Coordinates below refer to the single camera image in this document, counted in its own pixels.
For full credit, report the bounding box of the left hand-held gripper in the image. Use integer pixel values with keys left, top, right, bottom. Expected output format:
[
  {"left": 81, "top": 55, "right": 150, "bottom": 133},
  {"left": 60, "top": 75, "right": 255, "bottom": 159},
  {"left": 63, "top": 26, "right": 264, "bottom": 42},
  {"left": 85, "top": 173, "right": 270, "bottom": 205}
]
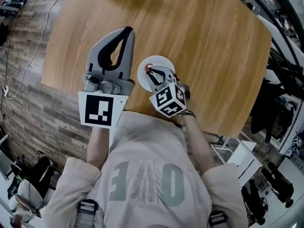
[{"left": 77, "top": 26, "right": 136, "bottom": 129}]

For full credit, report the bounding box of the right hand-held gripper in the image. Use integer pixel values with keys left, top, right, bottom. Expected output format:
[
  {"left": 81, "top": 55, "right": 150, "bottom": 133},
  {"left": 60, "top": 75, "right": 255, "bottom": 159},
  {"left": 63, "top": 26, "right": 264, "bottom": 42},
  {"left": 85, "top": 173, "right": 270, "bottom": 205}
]
[{"left": 145, "top": 65, "right": 188, "bottom": 118}]

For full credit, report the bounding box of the white round plate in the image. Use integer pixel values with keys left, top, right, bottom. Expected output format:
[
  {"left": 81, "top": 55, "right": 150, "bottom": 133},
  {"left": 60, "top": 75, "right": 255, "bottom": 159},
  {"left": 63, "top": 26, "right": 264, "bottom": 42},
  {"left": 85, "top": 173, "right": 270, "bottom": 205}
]
[{"left": 137, "top": 55, "right": 177, "bottom": 93}]

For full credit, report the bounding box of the person's left forearm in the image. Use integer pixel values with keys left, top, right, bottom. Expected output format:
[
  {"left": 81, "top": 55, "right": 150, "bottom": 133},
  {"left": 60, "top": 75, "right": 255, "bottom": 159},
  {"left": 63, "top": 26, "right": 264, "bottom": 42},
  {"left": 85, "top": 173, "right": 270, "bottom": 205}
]
[{"left": 86, "top": 124, "right": 113, "bottom": 171}]

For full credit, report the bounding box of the person's right forearm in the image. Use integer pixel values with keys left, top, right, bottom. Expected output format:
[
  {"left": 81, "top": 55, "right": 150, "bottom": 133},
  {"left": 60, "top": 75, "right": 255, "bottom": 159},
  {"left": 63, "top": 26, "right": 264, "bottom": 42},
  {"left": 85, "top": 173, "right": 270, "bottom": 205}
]
[{"left": 180, "top": 112, "right": 216, "bottom": 178}]

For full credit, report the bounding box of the black wrist band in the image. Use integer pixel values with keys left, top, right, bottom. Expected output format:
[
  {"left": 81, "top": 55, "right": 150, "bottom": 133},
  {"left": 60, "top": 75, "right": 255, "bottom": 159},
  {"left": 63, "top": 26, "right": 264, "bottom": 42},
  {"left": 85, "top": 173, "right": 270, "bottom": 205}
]
[{"left": 179, "top": 109, "right": 197, "bottom": 129}]

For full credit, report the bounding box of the beige printed sweatshirt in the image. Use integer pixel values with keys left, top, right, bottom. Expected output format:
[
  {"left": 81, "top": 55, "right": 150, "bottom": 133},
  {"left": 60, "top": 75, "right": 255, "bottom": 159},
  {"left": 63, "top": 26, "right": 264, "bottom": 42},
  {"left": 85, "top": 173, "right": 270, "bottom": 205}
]
[{"left": 43, "top": 110, "right": 249, "bottom": 228}]

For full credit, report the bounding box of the white chair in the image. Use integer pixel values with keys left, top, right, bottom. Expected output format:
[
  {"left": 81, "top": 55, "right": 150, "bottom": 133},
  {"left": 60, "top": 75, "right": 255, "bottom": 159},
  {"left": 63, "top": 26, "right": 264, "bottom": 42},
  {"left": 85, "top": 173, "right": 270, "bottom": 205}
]
[{"left": 210, "top": 136, "right": 263, "bottom": 188}]

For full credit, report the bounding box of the black office chair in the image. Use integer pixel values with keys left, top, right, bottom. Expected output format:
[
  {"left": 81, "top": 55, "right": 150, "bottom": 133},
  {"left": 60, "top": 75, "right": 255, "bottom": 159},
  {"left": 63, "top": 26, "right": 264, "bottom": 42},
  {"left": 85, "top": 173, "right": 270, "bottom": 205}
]
[{"left": 249, "top": 76, "right": 299, "bottom": 144}]

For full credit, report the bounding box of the black metal railing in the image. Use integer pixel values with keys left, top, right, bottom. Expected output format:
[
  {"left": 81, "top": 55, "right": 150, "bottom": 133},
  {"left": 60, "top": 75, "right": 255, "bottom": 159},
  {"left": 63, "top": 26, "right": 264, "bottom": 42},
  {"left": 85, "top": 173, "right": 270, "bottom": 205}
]
[{"left": 238, "top": 0, "right": 304, "bottom": 80}]

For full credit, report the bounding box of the white power cable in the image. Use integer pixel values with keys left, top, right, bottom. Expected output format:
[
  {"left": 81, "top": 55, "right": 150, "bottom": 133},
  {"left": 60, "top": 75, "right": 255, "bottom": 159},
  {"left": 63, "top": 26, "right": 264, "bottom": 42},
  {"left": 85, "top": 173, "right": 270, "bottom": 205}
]
[{"left": 2, "top": 0, "right": 70, "bottom": 100}]

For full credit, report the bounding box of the grey backpack strap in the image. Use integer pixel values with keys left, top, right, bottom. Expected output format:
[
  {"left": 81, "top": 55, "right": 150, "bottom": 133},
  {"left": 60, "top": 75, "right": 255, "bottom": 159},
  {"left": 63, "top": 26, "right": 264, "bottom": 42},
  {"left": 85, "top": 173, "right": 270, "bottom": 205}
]
[
  {"left": 76, "top": 199, "right": 98, "bottom": 228},
  {"left": 208, "top": 210, "right": 229, "bottom": 228}
]

